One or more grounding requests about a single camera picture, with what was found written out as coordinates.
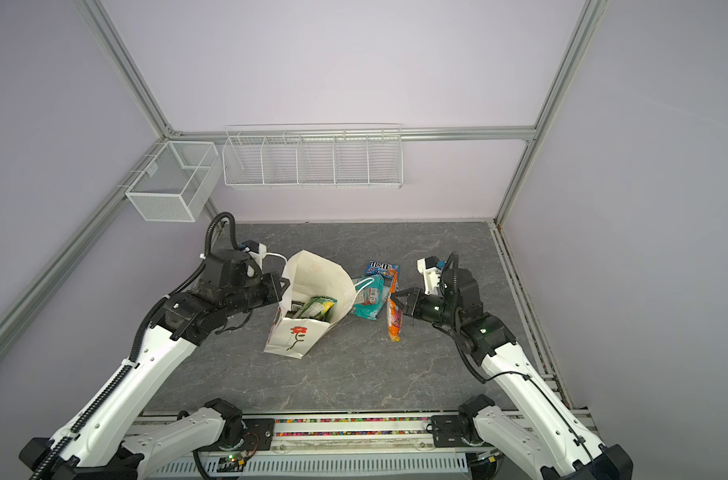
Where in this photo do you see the orange snack packet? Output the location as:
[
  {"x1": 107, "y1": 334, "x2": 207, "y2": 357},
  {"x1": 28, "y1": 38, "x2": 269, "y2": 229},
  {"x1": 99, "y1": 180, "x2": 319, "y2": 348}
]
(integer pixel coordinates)
[{"x1": 387, "y1": 265, "x2": 402, "y2": 342}]

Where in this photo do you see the teal snack packet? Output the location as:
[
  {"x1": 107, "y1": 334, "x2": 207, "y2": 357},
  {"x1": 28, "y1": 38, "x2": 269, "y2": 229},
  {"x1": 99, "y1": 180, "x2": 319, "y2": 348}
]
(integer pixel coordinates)
[{"x1": 351, "y1": 274, "x2": 389, "y2": 320}]

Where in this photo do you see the white flower paper bag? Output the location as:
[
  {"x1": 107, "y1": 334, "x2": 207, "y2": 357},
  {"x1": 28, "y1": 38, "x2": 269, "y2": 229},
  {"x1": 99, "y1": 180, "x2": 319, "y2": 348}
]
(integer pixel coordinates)
[{"x1": 264, "y1": 250, "x2": 371, "y2": 359}]

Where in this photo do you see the green snack packet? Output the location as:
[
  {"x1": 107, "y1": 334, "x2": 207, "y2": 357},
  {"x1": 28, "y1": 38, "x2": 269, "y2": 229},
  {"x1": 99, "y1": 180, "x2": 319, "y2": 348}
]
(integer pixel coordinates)
[{"x1": 293, "y1": 296, "x2": 337, "y2": 322}]

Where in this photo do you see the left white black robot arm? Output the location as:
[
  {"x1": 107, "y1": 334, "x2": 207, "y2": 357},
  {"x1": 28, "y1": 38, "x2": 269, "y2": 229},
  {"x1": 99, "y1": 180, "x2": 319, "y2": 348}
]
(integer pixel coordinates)
[{"x1": 19, "y1": 212, "x2": 290, "y2": 479}]

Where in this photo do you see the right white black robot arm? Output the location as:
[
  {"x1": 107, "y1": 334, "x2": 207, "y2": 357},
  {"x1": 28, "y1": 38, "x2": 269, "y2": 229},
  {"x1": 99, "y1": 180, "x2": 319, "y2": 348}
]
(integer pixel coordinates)
[{"x1": 393, "y1": 267, "x2": 634, "y2": 479}]

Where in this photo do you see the blue m&m's candy packet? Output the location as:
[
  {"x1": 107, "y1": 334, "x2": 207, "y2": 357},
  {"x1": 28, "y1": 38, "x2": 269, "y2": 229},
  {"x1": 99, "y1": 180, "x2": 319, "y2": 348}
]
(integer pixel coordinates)
[{"x1": 365, "y1": 261, "x2": 400, "y2": 280}]

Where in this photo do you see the white mesh box basket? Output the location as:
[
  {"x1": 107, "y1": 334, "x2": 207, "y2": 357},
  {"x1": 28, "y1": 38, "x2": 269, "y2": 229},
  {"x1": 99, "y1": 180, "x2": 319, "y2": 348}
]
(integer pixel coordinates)
[{"x1": 126, "y1": 140, "x2": 223, "y2": 223}]

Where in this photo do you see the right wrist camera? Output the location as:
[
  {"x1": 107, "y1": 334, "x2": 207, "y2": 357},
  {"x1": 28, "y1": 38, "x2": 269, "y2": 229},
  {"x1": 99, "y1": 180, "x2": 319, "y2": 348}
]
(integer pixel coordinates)
[{"x1": 417, "y1": 256, "x2": 445, "y2": 295}]

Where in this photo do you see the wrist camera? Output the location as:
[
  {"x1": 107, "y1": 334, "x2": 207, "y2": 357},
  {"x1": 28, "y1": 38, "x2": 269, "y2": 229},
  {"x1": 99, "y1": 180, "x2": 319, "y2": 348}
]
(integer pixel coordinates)
[
  {"x1": 240, "y1": 240, "x2": 268, "y2": 269},
  {"x1": 417, "y1": 256, "x2": 445, "y2": 295}
]

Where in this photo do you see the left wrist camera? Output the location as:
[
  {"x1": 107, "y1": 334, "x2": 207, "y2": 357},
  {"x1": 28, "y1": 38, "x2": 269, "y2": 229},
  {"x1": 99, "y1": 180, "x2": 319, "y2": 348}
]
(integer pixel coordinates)
[{"x1": 240, "y1": 240, "x2": 268, "y2": 269}]

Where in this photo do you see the white wire shelf basket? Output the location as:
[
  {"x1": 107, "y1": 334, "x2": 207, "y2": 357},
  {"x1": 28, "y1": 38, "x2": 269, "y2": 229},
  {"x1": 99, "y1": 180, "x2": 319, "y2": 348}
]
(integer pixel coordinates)
[{"x1": 222, "y1": 123, "x2": 404, "y2": 189}]

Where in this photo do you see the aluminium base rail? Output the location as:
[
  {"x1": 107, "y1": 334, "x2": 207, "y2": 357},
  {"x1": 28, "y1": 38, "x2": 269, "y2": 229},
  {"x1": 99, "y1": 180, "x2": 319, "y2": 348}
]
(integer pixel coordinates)
[{"x1": 84, "y1": 409, "x2": 599, "y2": 480}]

